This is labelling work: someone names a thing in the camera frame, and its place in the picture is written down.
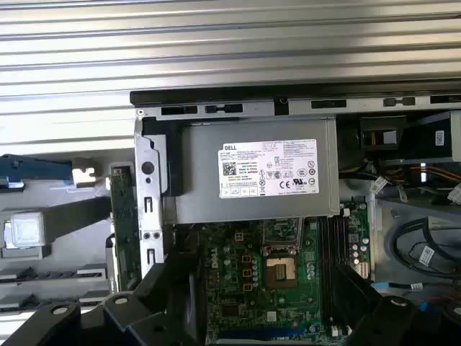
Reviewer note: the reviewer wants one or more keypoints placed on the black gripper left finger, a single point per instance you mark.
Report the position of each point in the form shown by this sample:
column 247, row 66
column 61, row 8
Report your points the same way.
column 169, row 306

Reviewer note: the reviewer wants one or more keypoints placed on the grey power supply unit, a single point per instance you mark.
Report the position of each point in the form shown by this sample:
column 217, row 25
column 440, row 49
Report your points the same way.
column 201, row 173

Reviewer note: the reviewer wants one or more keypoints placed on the metal socket cover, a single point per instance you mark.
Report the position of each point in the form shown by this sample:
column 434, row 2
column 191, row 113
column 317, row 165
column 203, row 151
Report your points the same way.
column 302, row 236

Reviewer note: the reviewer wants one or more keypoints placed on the green motherboard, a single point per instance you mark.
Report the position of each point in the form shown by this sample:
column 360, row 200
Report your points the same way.
column 230, row 284

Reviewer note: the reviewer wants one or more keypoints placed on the silver CPU chip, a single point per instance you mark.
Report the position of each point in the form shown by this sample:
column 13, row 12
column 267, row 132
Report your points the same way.
column 23, row 230

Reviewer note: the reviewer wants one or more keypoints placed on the grey parts rack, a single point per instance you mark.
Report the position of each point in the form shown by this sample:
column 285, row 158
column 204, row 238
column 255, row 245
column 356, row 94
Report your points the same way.
column 72, row 252

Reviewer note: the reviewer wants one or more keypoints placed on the CPU socket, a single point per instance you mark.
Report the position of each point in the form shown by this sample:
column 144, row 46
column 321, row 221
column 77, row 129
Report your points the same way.
column 281, row 270

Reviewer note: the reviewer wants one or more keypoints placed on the green graphics card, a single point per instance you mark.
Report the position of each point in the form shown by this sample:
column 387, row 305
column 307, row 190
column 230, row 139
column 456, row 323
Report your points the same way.
column 124, row 216

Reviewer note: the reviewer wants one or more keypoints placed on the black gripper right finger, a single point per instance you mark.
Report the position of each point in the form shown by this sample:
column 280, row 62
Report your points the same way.
column 367, row 317

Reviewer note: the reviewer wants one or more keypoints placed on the black open PC case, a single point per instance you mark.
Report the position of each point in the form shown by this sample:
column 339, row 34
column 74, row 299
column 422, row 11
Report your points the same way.
column 252, row 107

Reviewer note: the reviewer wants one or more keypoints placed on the hard disk in blue carrier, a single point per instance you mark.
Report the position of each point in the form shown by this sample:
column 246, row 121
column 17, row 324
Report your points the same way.
column 36, row 169

